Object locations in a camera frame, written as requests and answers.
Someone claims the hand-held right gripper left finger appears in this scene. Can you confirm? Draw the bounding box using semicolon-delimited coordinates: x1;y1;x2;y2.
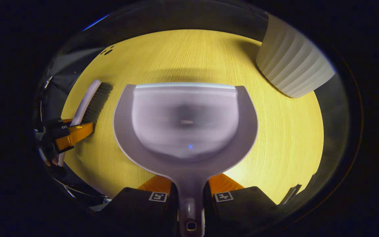
106;174;179;237

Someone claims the white ribbed garbage bin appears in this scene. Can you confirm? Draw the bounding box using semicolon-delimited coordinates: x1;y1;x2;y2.
255;13;336;98

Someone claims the wooden desktop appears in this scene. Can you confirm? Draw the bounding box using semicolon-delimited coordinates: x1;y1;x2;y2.
61;29;324;206

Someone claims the small pink broom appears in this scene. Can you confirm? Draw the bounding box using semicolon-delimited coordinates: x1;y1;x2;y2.
58;79;113;167

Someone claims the black backdrop cloth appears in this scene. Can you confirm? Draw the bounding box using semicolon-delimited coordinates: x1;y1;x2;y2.
33;0;351;211

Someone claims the pink dustpan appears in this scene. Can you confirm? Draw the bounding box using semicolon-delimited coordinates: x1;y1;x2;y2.
113;82;259;237

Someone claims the thin grey cable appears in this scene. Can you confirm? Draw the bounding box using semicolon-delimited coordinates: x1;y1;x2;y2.
53;177;109;199

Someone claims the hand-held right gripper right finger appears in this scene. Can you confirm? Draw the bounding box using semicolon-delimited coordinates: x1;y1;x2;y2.
204;173;280;237

